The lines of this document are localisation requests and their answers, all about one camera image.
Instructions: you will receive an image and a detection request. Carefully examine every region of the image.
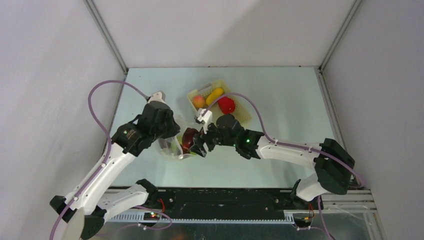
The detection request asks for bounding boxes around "clear dotted zip bag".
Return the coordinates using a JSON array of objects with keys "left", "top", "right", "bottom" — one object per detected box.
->
[{"left": 157, "top": 115, "right": 199, "bottom": 160}]

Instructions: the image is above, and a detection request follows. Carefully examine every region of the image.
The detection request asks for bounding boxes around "green cabbage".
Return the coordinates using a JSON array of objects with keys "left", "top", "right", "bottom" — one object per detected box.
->
[{"left": 167, "top": 134, "right": 196, "bottom": 160}]

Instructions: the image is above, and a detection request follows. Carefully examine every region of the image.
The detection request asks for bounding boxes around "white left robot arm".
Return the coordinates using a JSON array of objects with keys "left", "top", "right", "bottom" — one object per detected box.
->
[{"left": 50, "top": 100, "right": 180, "bottom": 240}]

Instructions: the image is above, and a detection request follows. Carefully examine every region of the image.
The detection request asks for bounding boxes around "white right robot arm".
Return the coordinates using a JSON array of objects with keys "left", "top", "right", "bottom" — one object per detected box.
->
[{"left": 189, "top": 113, "right": 355, "bottom": 209}]

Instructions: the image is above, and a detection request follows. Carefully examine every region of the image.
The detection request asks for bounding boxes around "red bell pepper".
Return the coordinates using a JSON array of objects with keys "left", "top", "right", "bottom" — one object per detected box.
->
[{"left": 217, "top": 96, "right": 236, "bottom": 115}]

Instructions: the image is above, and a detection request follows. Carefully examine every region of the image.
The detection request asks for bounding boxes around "pale yellow perforated basket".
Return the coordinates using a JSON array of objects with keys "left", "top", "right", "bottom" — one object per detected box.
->
[{"left": 186, "top": 79, "right": 252, "bottom": 128}]

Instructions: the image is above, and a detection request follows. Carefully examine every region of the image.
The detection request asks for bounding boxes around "yellow banana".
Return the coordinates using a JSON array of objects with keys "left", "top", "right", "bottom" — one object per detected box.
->
[{"left": 205, "top": 87, "right": 225, "bottom": 106}]

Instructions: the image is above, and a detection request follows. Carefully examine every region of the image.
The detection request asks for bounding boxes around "orange peach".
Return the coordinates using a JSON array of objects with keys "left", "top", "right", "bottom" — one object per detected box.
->
[{"left": 192, "top": 95, "right": 206, "bottom": 110}]

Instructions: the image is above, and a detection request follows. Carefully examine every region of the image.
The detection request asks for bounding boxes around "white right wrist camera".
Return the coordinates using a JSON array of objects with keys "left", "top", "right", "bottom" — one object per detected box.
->
[{"left": 194, "top": 108, "right": 213, "bottom": 134}]

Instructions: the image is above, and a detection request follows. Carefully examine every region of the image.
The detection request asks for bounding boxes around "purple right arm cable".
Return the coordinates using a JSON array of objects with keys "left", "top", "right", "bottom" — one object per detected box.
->
[{"left": 202, "top": 92, "right": 365, "bottom": 240}]

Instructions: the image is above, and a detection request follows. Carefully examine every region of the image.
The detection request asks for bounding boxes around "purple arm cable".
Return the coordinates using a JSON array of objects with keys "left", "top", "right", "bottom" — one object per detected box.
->
[
  {"left": 48, "top": 79, "right": 150, "bottom": 240},
  {"left": 202, "top": 92, "right": 365, "bottom": 240}
]

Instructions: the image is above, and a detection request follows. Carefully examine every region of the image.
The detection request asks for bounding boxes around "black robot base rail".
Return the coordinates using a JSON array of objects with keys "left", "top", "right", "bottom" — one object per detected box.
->
[{"left": 143, "top": 187, "right": 322, "bottom": 221}]

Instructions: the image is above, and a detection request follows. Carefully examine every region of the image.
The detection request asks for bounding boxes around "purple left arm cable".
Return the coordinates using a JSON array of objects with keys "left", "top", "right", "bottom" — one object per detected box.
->
[{"left": 48, "top": 79, "right": 150, "bottom": 240}]

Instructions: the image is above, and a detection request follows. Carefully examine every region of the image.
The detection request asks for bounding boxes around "aluminium frame rail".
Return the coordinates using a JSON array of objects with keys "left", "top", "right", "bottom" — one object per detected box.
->
[{"left": 314, "top": 67, "right": 379, "bottom": 213}]

